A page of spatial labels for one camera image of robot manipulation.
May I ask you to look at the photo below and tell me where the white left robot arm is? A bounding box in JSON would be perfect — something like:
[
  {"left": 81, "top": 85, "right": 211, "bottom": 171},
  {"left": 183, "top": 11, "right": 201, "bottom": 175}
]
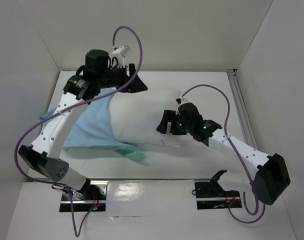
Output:
[{"left": 18, "top": 45, "right": 148, "bottom": 200}]

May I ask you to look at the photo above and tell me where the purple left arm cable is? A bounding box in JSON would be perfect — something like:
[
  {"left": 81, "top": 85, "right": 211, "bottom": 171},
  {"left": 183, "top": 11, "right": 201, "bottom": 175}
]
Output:
[{"left": 14, "top": 25, "right": 143, "bottom": 238}]

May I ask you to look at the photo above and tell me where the aluminium table edge rail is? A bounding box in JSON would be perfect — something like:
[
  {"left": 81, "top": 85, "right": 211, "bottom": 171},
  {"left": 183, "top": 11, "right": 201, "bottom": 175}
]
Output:
[{"left": 26, "top": 176, "right": 218, "bottom": 182}]

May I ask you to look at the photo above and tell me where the white pillow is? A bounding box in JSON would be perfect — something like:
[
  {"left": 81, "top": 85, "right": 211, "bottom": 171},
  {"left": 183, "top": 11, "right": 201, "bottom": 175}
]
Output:
[{"left": 109, "top": 88, "right": 181, "bottom": 148}]

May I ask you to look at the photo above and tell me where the light blue pillowcase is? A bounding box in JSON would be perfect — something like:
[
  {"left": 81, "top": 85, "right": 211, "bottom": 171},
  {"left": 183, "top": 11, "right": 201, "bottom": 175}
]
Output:
[{"left": 39, "top": 96, "right": 147, "bottom": 163}]

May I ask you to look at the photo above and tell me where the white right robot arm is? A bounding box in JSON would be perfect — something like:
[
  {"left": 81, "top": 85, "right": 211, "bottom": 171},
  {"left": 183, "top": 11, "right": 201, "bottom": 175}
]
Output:
[{"left": 156, "top": 102, "right": 291, "bottom": 206}]

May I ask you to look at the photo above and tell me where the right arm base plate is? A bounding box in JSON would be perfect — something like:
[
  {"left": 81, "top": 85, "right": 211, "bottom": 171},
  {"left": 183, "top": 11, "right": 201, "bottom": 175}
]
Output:
[{"left": 191, "top": 181, "right": 243, "bottom": 210}]

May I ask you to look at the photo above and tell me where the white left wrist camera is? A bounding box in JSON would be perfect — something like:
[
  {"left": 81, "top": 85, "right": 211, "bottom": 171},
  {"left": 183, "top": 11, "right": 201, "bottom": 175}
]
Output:
[{"left": 111, "top": 45, "right": 131, "bottom": 67}]

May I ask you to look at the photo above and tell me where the aluminium side rail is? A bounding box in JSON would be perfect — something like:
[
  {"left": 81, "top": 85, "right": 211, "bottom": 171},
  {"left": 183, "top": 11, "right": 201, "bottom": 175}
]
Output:
[{"left": 226, "top": 69, "right": 258, "bottom": 149}]

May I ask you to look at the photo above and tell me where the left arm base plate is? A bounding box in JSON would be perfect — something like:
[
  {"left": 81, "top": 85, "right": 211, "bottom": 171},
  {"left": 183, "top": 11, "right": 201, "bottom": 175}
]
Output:
[{"left": 51, "top": 180, "right": 108, "bottom": 213}]

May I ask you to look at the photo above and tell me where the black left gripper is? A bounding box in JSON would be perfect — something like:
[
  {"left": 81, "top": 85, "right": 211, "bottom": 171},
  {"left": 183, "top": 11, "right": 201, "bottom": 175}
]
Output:
[{"left": 98, "top": 64, "right": 149, "bottom": 94}]

